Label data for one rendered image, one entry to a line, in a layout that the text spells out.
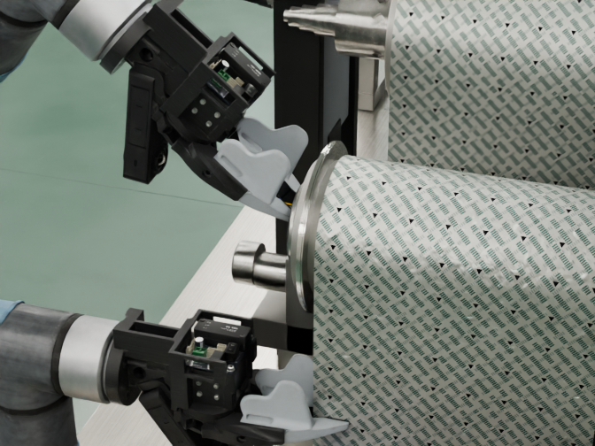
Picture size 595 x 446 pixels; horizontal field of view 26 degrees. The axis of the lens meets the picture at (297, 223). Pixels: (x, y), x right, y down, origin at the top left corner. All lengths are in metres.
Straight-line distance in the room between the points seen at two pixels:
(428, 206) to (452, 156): 0.22
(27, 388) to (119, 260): 2.28
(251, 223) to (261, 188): 0.71
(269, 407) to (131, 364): 0.13
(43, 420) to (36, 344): 0.09
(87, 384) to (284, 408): 0.18
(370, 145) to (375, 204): 0.99
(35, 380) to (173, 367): 0.14
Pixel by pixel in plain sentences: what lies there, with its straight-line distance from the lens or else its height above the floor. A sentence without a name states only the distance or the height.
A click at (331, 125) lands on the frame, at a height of 1.18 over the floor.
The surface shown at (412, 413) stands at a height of 1.12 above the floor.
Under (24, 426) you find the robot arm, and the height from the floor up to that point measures 1.05.
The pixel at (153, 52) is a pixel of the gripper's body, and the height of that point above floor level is 1.39.
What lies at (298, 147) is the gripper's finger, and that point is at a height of 1.30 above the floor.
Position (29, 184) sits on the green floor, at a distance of 3.88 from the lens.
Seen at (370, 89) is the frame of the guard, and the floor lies 0.94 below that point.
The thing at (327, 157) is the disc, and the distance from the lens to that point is 1.05.
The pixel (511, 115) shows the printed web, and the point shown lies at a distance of 1.20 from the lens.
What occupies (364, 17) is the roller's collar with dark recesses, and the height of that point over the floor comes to 1.35.
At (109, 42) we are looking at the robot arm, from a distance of 1.07.
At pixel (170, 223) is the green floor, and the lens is 3.61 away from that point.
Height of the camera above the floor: 1.80
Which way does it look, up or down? 30 degrees down
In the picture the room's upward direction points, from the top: straight up
